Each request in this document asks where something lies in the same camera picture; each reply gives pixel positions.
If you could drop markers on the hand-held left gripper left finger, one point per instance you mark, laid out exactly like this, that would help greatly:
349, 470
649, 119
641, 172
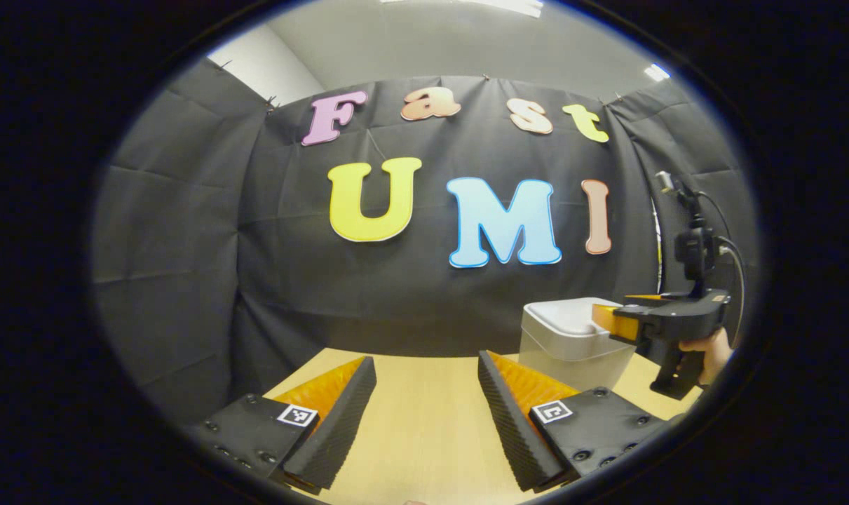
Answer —
340, 428

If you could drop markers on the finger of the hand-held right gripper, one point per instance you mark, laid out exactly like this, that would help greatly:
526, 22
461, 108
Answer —
647, 299
624, 326

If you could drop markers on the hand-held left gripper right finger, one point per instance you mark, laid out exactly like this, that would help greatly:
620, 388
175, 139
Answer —
515, 428

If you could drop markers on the grey desktop garbage bin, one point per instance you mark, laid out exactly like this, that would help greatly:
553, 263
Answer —
557, 344

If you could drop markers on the wooden desktop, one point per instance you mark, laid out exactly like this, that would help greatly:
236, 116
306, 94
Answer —
424, 421

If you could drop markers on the black backdrop cloth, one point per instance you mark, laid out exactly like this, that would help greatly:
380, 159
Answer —
221, 245

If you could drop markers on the small ceiling light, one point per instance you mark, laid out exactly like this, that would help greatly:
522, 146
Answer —
657, 72

